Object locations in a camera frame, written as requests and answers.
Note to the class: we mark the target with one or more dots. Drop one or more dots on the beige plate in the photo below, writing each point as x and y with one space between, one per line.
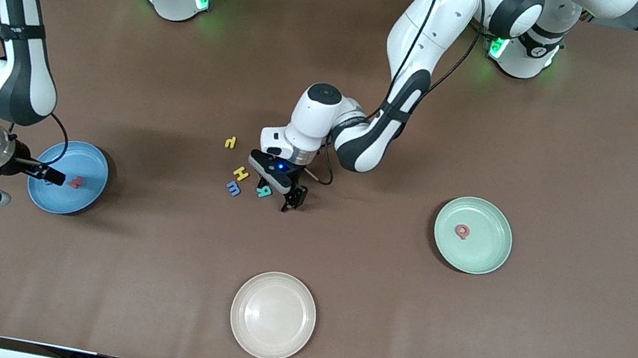
273 315

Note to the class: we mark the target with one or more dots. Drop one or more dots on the red lowercase letter w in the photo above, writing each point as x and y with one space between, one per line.
76 183

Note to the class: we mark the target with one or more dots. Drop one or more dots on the green plate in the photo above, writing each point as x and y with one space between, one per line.
483 254

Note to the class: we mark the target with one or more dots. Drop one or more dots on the yellow capital letter H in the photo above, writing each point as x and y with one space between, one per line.
240 174

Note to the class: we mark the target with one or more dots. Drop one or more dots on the blue plate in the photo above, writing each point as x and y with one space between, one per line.
78 205

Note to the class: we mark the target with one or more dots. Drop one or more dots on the teal capital letter R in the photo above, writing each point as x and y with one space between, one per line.
265 193

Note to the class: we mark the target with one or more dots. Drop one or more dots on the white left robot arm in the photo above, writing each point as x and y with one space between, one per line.
424 27

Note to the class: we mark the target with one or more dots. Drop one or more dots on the yellow lowercase letter r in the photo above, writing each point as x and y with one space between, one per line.
230 141

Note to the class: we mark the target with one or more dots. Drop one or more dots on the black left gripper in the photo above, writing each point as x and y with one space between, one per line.
295 188

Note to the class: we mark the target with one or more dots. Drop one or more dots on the blue lowercase letter m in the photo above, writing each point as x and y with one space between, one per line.
233 189

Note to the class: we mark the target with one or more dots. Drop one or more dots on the red capital letter Q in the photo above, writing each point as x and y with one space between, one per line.
457 231

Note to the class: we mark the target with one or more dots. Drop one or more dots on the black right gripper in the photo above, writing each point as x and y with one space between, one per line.
24 162

